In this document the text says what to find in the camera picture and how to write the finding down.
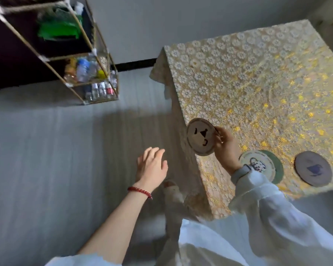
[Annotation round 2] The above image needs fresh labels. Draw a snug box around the person's left hand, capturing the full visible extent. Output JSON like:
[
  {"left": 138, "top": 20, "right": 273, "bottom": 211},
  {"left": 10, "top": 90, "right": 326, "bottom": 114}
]
[{"left": 135, "top": 147, "right": 169, "bottom": 193}]

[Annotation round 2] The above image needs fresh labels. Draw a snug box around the person's right hand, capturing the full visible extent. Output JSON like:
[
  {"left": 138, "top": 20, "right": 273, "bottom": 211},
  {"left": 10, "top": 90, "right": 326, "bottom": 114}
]
[{"left": 213, "top": 126, "right": 249, "bottom": 175}]

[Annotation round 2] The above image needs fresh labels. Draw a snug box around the cream coaster with spotted mug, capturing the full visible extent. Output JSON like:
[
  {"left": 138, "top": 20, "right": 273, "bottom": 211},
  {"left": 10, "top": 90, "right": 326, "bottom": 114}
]
[{"left": 238, "top": 150, "right": 277, "bottom": 184}]

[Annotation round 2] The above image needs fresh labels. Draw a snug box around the white coaster with kettle print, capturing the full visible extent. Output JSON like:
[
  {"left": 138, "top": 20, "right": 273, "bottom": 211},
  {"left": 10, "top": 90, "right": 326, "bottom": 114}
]
[{"left": 186, "top": 117, "right": 221, "bottom": 157}]

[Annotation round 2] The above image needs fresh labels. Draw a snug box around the green coaster with spotted mug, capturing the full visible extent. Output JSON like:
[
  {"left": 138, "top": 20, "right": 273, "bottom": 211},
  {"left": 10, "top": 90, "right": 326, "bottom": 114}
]
[{"left": 259, "top": 150, "right": 284, "bottom": 185}]

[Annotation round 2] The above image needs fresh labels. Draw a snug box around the mauve coaster with cup print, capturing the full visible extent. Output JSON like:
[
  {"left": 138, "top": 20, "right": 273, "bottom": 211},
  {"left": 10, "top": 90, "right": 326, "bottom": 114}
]
[{"left": 294, "top": 151, "right": 333, "bottom": 188}]

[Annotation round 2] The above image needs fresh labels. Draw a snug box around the person's left forearm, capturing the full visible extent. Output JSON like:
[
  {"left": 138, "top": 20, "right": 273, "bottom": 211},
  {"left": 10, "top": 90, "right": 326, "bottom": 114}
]
[{"left": 77, "top": 184, "right": 152, "bottom": 263}]

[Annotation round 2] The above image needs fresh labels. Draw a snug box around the person's right forearm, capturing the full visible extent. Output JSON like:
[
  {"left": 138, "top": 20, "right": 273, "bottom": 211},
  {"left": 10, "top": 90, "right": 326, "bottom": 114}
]
[{"left": 228, "top": 170, "right": 333, "bottom": 266}]

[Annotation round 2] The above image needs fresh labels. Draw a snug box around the person's foot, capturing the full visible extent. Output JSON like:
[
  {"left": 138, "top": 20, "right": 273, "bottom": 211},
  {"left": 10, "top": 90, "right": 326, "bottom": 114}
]
[{"left": 163, "top": 180, "right": 185, "bottom": 202}]

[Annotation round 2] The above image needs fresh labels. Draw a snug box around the person's white clothing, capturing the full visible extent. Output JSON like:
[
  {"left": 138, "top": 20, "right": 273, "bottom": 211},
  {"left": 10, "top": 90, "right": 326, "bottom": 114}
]
[{"left": 44, "top": 185, "right": 250, "bottom": 266}]

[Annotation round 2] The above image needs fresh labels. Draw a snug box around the grey band smartwatch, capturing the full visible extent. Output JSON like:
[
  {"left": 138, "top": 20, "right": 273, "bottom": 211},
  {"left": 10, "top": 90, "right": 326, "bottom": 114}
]
[{"left": 231, "top": 164, "right": 252, "bottom": 184}]

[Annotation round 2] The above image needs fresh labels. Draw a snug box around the table with floral lace tablecloth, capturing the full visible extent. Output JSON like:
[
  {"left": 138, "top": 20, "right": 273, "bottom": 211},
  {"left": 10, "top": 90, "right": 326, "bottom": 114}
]
[{"left": 149, "top": 19, "right": 333, "bottom": 221}]

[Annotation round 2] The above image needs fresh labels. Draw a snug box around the green plastic bag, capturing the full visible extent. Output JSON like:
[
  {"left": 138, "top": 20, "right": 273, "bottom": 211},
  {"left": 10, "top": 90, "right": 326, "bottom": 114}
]
[{"left": 37, "top": 7, "right": 84, "bottom": 41}]

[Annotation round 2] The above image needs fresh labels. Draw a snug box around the red bead bracelet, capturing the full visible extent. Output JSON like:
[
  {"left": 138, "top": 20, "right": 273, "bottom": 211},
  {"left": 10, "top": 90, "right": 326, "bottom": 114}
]
[{"left": 127, "top": 186, "right": 153, "bottom": 200}]

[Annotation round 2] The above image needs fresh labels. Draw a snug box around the gold wire frame shelf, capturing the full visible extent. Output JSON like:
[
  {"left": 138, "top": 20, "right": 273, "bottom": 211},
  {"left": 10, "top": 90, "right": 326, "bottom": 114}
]
[{"left": 0, "top": 0, "right": 120, "bottom": 106}]

